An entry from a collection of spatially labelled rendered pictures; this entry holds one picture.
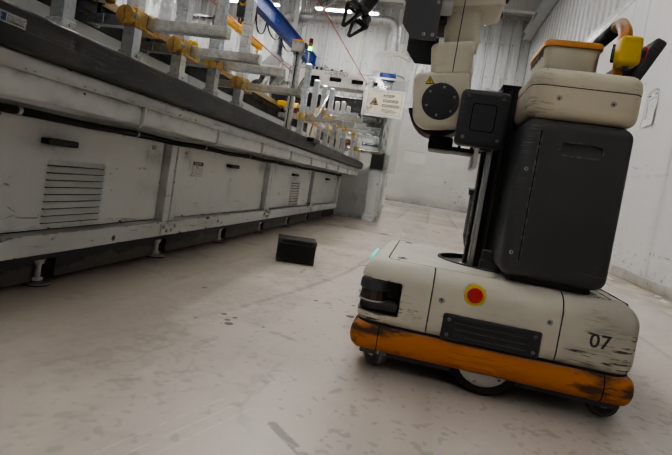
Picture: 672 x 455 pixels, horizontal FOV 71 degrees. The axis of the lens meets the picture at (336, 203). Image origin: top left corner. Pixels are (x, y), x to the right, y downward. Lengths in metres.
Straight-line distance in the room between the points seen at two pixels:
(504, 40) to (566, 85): 11.49
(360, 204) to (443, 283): 4.77
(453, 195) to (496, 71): 3.18
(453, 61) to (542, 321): 0.72
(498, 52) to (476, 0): 11.16
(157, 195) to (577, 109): 1.60
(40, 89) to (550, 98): 1.18
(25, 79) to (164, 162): 0.98
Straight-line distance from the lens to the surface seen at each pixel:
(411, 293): 1.19
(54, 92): 1.31
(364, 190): 5.91
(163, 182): 2.13
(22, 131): 1.57
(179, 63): 1.69
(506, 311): 1.21
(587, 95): 1.28
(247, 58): 1.64
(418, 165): 12.08
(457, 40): 1.48
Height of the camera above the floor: 0.47
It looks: 3 degrees down
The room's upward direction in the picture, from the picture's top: 9 degrees clockwise
